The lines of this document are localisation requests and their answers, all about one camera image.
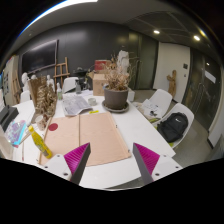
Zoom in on dried brown plant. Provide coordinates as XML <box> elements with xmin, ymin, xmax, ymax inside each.
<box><xmin>104</xmin><ymin>56</ymin><xmax>130</xmax><ymax>91</ymax></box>

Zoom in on round pot saucer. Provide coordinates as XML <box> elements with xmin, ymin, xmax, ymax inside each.
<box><xmin>102</xmin><ymin>100</ymin><xmax>129</xmax><ymax>113</ymax></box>

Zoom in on black backpack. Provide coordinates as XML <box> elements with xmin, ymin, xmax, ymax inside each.
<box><xmin>157</xmin><ymin>112</ymin><xmax>188</xmax><ymax>143</ymax></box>

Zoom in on grey plant pot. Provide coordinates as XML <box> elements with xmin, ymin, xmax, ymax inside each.
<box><xmin>104</xmin><ymin>86</ymin><xmax>128</xmax><ymax>108</ymax></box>

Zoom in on red round sticker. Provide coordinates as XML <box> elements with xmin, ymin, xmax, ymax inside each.
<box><xmin>48</xmin><ymin>123</ymin><xmax>58</xmax><ymax>131</ymax></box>

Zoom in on red box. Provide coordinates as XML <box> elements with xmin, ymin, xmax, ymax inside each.
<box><xmin>94</xmin><ymin>60</ymin><xmax>111</xmax><ymax>71</ymax></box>

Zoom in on yellow drink bottle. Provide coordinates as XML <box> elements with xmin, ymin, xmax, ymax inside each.
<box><xmin>28</xmin><ymin>125</ymin><xmax>52</xmax><ymax>159</ymax></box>

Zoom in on dark wall screen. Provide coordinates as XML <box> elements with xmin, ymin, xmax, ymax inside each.
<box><xmin>21</xmin><ymin>40</ymin><xmax>57</xmax><ymax>74</ymax></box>

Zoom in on wooden model structure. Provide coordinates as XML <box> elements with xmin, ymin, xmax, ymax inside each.
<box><xmin>28</xmin><ymin>76</ymin><xmax>57</xmax><ymax>117</ymax></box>

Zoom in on patterned paper cup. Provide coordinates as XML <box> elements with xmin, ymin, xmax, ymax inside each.
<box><xmin>35</xmin><ymin>115</ymin><xmax>46</xmax><ymax>131</ymax></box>

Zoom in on white chair with papers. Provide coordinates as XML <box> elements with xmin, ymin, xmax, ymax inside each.
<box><xmin>141</xmin><ymin>89</ymin><xmax>172</xmax><ymax>118</ymax></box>

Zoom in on colourful holographic pouch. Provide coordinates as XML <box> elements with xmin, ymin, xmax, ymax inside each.
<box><xmin>5</xmin><ymin>120</ymin><xmax>26</xmax><ymax>146</ymax></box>

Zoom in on brown cardboard sheet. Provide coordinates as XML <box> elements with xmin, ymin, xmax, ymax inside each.
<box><xmin>44</xmin><ymin>112</ymin><xmax>131</xmax><ymax>166</ymax></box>

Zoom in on wooden easel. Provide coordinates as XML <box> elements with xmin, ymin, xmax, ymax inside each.
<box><xmin>53</xmin><ymin>57</ymin><xmax>70</xmax><ymax>84</ymax></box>

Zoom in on small clear bottle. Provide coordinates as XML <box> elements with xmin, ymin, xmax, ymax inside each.
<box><xmin>57</xmin><ymin>83</ymin><xmax>63</xmax><ymax>100</ymax></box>

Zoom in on wooden figure sculpture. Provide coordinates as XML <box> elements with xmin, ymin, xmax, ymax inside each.
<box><xmin>167</xmin><ymin>70</ymin><xmax>177</xmax><ymax>98</ymax></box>

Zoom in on white chair behind table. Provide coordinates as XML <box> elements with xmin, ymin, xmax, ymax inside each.
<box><xmin>62</xmin><ymin>77</ymin><xmax>78</xmax><ymax>93</ymax></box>

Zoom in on roll of tape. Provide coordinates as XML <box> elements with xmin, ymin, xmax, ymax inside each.
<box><xmin>88</xmin><ymin>98</ymin><xmax>97</xmax><ymax>106</ymax></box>

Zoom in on black device at left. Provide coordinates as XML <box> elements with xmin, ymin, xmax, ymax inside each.
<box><xmin>0</xmin><ymin>105</ymin><xmax>19</xmax><ymax>130</ymax></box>

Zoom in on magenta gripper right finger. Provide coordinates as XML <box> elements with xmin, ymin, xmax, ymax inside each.
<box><xmin>133</xmin><ymin>143</ymin><xmax>160</xmax><ymax>185</ymax></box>

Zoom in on white chair with backpack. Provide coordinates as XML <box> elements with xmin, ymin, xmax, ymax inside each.
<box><xmin>153</xmin><ymin>103</ymin><xmax>194</xmax><ymax>148</ymax></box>

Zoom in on cardboard box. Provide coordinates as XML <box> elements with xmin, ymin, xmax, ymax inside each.
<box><xmin>88</xmin><ymin>72</ymin><xmax>107</xmax><ymax>96</ymax></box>

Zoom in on printed paper sheets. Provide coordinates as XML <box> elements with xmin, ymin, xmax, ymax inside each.
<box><xmin>62</xmin><ymin>96</ymin><xmax>91</xmax><ymax>116</ymax></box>

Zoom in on white plaster bust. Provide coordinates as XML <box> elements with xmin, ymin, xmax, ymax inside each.
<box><xmin>117</xmin><ymin>50</ymin><xmax>129</xmax><ymax>74</ymax></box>

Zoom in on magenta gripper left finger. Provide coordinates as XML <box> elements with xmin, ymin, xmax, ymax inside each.
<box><xmin>64</xmin><ymin>143</ymin><xmax>91</xmax><ymax>185</ymax></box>

